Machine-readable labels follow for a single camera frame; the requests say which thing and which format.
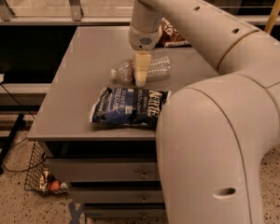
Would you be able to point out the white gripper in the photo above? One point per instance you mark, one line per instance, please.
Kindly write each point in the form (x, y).
(143, 39)

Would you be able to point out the clear plastic water bottle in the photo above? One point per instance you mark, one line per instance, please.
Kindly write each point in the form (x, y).
(159, 69)

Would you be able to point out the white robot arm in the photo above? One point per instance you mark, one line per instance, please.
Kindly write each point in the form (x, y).
(211, 135)

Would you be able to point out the brown chips bag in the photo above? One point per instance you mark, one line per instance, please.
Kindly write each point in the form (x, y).
(169, 36)

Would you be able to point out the blue Kettle chips bag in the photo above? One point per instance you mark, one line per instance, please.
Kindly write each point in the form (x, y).
(129, 106)

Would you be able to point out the top grey drawer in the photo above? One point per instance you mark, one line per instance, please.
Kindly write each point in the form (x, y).
(104, 169)

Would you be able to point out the grey drawer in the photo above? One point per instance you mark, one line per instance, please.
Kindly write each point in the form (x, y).
(137, 194)
(124, 210)
(104, 169)

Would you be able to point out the middle grey drawer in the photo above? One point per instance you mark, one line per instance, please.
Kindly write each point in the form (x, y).
(137, 194)

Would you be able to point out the orange ball in basket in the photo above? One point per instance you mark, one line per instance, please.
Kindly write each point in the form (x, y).
(55, 185)

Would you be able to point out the bottom grey drawer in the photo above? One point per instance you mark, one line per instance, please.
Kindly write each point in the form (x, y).
(124, 210)

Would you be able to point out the black metal floor stand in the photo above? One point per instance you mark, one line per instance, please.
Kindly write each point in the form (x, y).
(8, 140)

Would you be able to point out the yellow wooden ladder frame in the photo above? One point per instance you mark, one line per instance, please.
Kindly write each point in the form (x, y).
(273, 17)

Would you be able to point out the black wire basket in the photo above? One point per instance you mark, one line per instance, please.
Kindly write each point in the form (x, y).
(38, 177)

